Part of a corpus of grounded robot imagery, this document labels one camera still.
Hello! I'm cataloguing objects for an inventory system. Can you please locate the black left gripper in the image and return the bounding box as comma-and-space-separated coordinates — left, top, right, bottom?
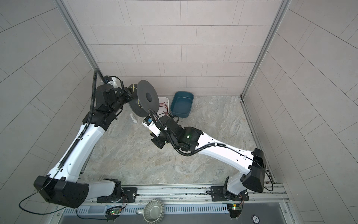
109, 86, 133, 117

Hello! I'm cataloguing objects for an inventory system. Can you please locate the grey perforated cable spool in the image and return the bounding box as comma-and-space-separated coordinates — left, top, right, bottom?
128, 80, 159, 118

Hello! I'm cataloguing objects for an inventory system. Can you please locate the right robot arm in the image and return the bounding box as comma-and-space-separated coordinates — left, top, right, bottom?
149, 109, 268, 200

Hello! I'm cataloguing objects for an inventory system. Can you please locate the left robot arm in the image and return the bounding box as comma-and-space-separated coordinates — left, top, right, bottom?
34, 69, 132, 209

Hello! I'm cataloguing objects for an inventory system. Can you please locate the white tube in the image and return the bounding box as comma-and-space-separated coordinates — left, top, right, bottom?
130, 113, 138, 124

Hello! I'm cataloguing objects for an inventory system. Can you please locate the white plastic bin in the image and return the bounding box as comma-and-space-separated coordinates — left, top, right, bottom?
157, 97, 169, 117

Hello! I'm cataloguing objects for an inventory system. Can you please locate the teal plastic bin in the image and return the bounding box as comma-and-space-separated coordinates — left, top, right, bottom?
170, 91, 194, 118

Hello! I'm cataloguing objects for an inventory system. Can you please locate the round grey knob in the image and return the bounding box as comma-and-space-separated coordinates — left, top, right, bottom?
142, 199, 165, 224

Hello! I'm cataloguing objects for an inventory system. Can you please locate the aluminium corner profile left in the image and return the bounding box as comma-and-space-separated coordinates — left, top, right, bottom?
54, 0, 107, 85

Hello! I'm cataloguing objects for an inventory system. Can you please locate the aluminium corner profile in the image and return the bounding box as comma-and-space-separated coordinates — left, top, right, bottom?
54, 0, 107, 85
241, 0, 291, 99

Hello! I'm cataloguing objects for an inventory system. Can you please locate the aluminium corner profile right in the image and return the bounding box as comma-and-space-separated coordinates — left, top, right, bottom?
241, 0, 291, 99

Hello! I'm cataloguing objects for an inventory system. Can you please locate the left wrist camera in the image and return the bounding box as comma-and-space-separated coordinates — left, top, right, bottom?
104, 76, 122, 88

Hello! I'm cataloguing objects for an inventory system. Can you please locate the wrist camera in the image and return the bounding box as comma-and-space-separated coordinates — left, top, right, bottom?
142, 116, 160, 137
104, 76, 122, 88

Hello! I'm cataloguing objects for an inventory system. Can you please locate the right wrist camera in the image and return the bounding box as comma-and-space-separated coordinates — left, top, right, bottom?
142, 116, 160, 137

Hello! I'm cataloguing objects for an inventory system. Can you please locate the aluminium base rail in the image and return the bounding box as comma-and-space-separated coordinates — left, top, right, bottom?
68, 182, 290, 206

